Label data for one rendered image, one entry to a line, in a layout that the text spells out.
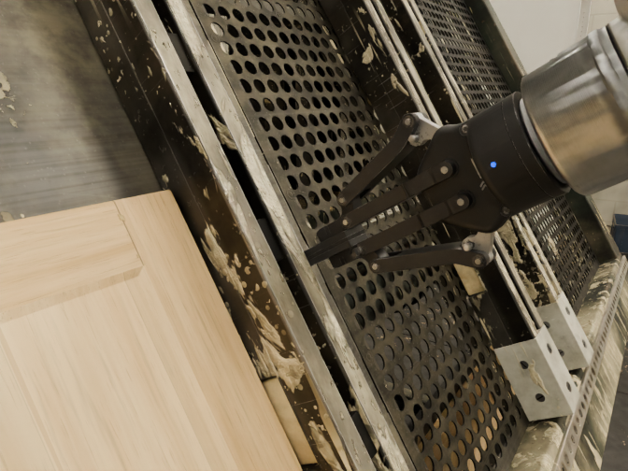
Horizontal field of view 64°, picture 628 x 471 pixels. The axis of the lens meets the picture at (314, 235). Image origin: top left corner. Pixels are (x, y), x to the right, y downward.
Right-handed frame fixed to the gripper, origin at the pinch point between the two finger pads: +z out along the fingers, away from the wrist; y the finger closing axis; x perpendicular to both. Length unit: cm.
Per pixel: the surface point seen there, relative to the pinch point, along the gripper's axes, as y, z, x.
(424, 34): 29, 2, -59
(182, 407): -6.1, 6.9, 15.5
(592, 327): -38, 4, -76
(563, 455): -40, 3, -32
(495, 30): 40, 5, -130
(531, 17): 86, 25, -348
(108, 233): 8.2, 6.6, 15.2
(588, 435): -45, 4, -46
